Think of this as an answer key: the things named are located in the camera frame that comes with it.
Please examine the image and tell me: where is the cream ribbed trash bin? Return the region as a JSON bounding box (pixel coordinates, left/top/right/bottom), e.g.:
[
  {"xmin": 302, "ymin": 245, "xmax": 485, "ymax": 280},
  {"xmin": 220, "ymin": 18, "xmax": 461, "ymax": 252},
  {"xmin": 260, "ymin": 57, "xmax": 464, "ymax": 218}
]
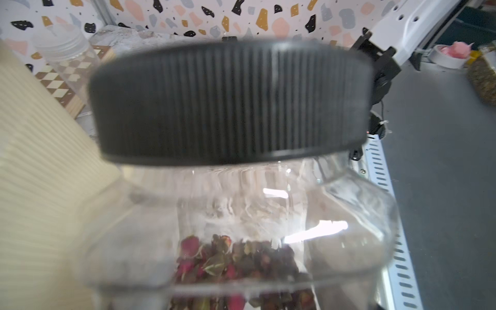
[{"xmin": 1, "ymin": 43, "xmax": 119, "ymax": 309}]

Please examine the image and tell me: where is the white tape roll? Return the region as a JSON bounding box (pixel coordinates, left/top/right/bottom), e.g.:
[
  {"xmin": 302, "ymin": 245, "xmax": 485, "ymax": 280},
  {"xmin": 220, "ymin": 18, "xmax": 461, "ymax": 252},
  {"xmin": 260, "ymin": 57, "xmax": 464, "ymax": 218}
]
[{"xmin": 428, "ymin": 41, "xmax": 473, "ymax": 69}]

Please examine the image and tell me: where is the bag of dried flowers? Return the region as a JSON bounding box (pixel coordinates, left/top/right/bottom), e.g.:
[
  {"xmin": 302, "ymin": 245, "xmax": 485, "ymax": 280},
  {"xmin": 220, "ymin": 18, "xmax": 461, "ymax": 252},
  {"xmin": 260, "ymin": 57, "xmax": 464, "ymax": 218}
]
[{"xmin": 467, "ymin": 40, "xmax": 495, "ymax": 107}]

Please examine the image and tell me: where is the black round jar lid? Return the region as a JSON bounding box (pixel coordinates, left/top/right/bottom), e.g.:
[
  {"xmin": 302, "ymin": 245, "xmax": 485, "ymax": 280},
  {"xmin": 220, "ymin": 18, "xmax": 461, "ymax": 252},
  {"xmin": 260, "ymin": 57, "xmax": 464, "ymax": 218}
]
[{"xmin": 88, "ymin": 40, "xmax": 374, "ymax": 167}]

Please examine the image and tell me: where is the wooden folding chess board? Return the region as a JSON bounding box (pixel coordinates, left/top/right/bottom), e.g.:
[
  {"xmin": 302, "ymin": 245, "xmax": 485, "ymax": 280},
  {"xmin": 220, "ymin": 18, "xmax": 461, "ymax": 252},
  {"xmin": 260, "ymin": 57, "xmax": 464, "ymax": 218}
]
[{"xmin": 35, "ymin": 52, "xmax": 94, "ymax": 119}]

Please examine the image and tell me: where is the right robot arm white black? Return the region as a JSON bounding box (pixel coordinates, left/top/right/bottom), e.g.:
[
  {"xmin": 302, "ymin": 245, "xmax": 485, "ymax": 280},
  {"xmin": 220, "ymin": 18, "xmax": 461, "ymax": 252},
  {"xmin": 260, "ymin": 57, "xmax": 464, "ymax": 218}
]
[{"xmin": 346, "ymin": 1, "xmax": 460, "ymax": 150}]

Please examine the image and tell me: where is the black lid brown jar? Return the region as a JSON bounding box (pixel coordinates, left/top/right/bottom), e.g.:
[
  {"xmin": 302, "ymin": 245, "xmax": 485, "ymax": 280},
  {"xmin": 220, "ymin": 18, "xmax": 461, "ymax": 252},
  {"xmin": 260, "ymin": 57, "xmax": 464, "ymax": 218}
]
[{"xmin": 73, "ymin": 150, "xmax": 400, "ymax": 310}]

